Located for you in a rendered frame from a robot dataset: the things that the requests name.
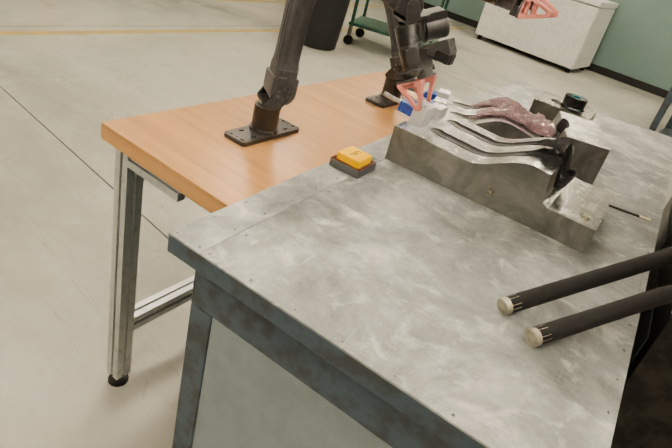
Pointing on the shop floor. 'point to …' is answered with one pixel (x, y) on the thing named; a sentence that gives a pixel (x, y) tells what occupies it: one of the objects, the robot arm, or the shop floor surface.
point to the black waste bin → (328, 15)
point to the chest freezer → (513, 32)
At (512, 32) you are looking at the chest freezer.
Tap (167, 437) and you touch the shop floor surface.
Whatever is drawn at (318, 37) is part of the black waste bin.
